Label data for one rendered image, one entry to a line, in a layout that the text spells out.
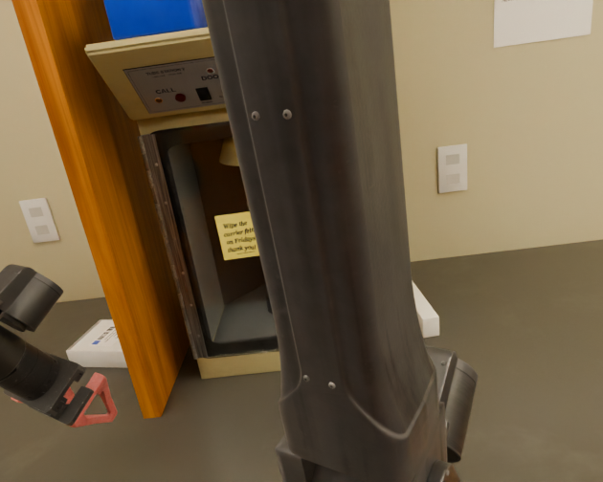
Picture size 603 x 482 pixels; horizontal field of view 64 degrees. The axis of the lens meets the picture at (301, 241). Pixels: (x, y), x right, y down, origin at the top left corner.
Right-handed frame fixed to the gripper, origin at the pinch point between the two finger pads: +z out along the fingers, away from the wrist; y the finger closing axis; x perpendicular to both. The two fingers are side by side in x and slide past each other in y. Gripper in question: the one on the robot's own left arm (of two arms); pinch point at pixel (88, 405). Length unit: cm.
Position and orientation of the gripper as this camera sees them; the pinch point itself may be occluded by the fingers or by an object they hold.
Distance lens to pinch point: 77.8
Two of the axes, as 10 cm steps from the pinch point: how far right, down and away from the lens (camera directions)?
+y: -8.5, -0.8, 5.2
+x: -3.8, 7.8, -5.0
